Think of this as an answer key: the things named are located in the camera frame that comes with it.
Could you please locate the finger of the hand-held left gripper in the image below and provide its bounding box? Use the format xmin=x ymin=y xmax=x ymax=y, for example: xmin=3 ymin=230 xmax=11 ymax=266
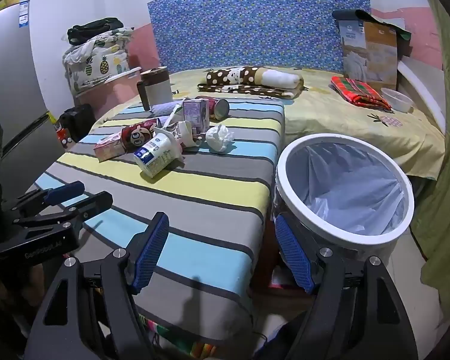
xmin=17 ymin=191 xmax=114 ymax=229
xmin=13 ymin=181 xmax=86 ymax=214

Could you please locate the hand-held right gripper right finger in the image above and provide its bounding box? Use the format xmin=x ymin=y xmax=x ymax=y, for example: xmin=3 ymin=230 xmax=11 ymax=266
xmin=274 ymin=214 xmax=424 ymax=360

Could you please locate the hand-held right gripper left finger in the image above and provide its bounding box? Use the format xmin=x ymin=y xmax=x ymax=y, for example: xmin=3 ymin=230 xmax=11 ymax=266
xmin=24 ymin=212 xmax=170 ymax=360

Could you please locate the pink milk carton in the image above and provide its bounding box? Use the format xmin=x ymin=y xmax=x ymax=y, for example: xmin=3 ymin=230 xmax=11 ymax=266
xmin=94 ymin=133 xmax=128 ymax=163

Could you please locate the white round trash bin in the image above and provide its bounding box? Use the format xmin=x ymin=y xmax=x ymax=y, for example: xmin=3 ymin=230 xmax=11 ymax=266
xmin=272 ymin=133 xmax=415 ymax=289

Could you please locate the white yogurt cup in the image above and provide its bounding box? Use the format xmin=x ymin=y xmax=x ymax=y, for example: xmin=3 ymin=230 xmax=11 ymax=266
xmin=133 ymin=132 xmax=184 ymax=179

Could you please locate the red cartoon face can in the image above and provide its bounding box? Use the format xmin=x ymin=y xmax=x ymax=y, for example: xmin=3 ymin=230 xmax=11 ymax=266
xmin=121 ymin=118 xmax=162 ymax=151

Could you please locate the translucent plastic bin liner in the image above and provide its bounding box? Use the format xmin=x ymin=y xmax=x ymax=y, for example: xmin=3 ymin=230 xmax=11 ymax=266
xmin=287 ymin=142 xmax=406 ymax=235

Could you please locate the patterned white paper bag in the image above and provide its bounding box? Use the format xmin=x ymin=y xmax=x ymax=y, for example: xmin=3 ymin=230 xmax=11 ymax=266
xmin=154 ymin=120 xmax=205 ymax=152

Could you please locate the lavender foam sheet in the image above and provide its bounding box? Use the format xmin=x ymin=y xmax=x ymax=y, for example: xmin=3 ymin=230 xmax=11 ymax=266
xmin=152 ymin=100 xmax=182 ymax=118

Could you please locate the white and green paper bag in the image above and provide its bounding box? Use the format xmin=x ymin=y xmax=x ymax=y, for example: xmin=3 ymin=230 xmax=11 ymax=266
xmin=165 ymin=103 xmax=184 ymax=128

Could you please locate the white tissue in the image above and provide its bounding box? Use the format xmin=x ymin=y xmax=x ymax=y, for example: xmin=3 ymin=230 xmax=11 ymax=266
xmin=205 ymin=124 xmax=235 ymax=154

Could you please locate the purple drink carton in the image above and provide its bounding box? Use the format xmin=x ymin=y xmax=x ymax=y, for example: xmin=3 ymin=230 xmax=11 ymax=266
xmin=182 ymin=98 xmax=211 ymax=132

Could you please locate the maroon tin can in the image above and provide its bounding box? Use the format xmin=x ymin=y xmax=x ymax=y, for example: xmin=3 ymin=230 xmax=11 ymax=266
xmin=197 ymin=96 xmax=230 ymax=121

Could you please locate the red plastic object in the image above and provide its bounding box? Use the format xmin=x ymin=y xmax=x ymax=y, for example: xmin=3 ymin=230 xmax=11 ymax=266
xmin=253 ymin=259 xmax=308 ymax=297

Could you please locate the red packet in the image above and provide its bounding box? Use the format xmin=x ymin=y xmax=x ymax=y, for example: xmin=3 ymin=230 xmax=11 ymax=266
xmin=56 ymin=127 xmax=74 ymax=147

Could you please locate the black backpack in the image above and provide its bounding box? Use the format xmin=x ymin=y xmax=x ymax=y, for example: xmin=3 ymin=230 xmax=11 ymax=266
xmin=56 ymin=103 xmax=96 ymax=141

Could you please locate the multicoloured striped cloth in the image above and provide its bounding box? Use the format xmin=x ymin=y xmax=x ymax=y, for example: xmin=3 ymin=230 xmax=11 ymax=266
xmin=139 ymin=304 xmax=218 ymax=360

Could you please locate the pink storage box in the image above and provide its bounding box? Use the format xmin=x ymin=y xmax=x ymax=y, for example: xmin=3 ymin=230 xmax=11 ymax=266
xmin=74 ymin=67 xmax=143 ymax=121

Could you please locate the silver refrigerator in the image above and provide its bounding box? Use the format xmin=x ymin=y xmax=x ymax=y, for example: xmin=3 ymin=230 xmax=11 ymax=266
xmin=0 ymin=4 xmax=66 ymax=203

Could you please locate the yellow bed sheet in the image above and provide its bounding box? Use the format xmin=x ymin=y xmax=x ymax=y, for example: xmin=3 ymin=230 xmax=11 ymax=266
xmin=90 ymin=65 xmax=447 ymax=181

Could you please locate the white mug with brown lid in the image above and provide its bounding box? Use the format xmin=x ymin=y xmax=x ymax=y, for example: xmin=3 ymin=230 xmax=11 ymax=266
xmin=136 ymin=66 xmax=172 ymax=111

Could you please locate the pineapple print bag pile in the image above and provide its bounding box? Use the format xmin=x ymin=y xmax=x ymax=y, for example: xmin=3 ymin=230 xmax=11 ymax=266
xmin=62 ymin=25 xmax=135 ymax=92

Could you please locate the green curtain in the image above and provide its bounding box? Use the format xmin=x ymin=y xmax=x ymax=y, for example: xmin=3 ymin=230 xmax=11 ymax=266
xmin=409 ymin=0 xmax=450 ymax=308

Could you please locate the black bag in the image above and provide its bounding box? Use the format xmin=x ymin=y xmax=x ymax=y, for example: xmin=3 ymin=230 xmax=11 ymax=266
xmin=67 ymin=17 xmax=122 ymax=46

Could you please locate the red plaid cloth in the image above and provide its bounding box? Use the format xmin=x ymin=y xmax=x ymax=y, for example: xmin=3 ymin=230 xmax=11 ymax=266
xmin=330 ymin=76 xmax=394 ymax=111

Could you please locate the blue and white sticker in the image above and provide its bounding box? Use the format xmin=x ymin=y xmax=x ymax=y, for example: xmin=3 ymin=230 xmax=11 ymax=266
xmin=17 ymin=2 xmax=31 ymax=29

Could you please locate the brown polka dot blanket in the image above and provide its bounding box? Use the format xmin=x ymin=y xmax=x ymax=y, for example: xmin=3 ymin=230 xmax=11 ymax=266
xmin=197 ymin=65 xmax=305 ymax=100

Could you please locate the white plastic bowl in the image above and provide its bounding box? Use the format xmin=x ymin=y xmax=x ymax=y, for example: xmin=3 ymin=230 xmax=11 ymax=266
xmin=380 ymin=87 xmax=414 ymax=114

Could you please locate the cardboard bedding box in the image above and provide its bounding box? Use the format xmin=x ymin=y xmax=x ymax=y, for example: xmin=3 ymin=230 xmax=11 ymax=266
xmin=337 ymin=19 xmax=400 ymax=91

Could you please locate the blue floral headboard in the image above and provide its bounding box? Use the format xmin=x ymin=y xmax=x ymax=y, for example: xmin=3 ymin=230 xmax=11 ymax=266
xmin=147 ymin=0 xmax=372 ymax=76

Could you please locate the white bed frame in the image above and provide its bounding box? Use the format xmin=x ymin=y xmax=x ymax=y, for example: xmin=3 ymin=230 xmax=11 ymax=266
xmin=397 ymin=56 xmax=448 ymax=132

